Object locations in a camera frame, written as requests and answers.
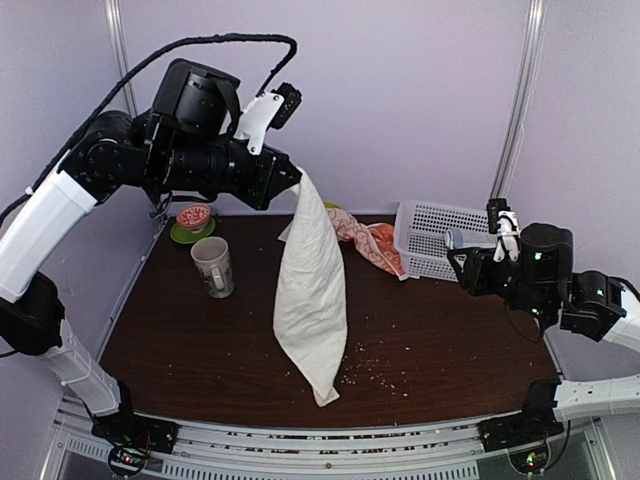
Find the orange patterned towel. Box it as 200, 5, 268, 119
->
278, 205, 408, 290

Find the right aluminium frame post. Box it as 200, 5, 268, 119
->
490, 0, 547, 198

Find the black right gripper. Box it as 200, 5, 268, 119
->
447, 248, 553, 324

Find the white plastic basket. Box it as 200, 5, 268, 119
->
394, 200, 489, 282

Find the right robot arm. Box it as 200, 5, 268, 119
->
447, 218, 639, 452

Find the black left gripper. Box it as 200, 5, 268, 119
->
151, 132, 301, 212

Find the red patterned bowl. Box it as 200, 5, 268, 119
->
176, 203, 211, 233

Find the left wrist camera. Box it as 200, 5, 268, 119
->
270, 82, 302, 130

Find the rolled grey blue towel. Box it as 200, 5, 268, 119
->
444, 228, 497, 250

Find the white towel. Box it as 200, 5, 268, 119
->
273, 173, 348, 407

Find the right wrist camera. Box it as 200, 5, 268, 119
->
486, 198, 509, 235

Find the aluminium frame post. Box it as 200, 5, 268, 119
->
490, 0, 547, 198
104, 0, 138, 117

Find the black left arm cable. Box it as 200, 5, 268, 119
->
0, 33, 299, 221

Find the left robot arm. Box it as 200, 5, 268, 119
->
1, 59, 302, 448

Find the white ceramic mug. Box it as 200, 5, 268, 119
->
190, 236, 235, 299

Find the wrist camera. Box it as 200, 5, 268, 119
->
486, 198, 509, 235
270, 82, 302, 130

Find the left aluminium frame post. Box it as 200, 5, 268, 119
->
104, 0, 138, 117

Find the green saucer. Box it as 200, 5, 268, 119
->
170, 217, 216, 245

